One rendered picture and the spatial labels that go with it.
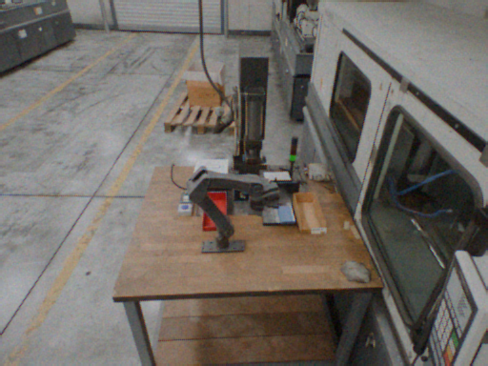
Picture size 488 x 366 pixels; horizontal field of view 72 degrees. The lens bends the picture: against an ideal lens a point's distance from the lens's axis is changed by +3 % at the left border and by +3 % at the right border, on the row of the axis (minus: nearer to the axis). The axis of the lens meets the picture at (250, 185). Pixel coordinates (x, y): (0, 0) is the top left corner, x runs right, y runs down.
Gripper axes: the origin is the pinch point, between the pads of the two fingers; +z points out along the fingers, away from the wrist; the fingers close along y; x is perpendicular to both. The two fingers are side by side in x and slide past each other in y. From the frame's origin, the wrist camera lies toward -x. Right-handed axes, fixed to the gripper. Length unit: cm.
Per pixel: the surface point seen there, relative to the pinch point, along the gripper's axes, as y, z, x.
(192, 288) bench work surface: -38.6, -8.0, 23.9
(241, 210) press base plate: 6.6, 16.9, 6.8
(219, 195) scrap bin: 14.5, 17.8, 19.6
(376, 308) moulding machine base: -39, 12, -59
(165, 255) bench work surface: -24.2, 0.7, 39.2
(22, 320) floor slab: -52, 93, 145
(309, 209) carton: 10.0, 16.8, -29.9
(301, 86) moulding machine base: 265, 200, -58
